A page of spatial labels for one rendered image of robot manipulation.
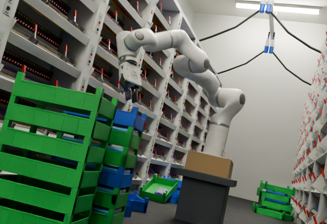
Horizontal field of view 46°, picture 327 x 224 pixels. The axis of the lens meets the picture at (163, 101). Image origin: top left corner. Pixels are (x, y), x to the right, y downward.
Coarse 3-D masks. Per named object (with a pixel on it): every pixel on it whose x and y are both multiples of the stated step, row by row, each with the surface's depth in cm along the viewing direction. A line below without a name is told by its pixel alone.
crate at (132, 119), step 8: (72, 112) 156; (120, 112) 153; (128, 112) 152; (136, 112) 152; (104, 120) 153; (120, 120) 152; (128, 120) 152; (136, 120) 154; (144, 120) 168; (136, 128) 157
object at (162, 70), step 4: (148, 52) 344; (144, 56) 297; (148, 56) 303; (144, 60) 327; (148, 60) 307; (152, 60) 313; (160, 60) 337; (148, 64) 337; (152, 64) 316; (156, 64) 323; (160, 64) 336; (148, 68) 351; (152, 68) 346; (156, 68) 327; (160, 68) 333; (164, 68) 352; (160, 72) 337; (164, 72) 346; (164, 76) 350
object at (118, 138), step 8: (64, 112) 156; (128, 128) 151; (80, 136) 153; (112, 136) 152; (120, 136) 151; (128, 136) 151; (136, 136) 160; (112, 144) 171; (120, 144) 150; (128, 144) 150; (136, 144) 162
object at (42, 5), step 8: (24, 0) 164; (32, 0) 168; (40, 0) 172; (48, 0) 178; (56, 0) 208; (40, 8) 174; (48, 8) 178; (56, 8) 210; (64, 8) 216; (48, 16) 181; (56, 16) 185; (64, 16) 201; (56, 24) 211; (64, 24) 193; (72, 24) 202; (80, 24) 220; (72, 32) 201; (80, 32) 207; (88, 32) 218; (80, 40) 210; (88, 40) 216
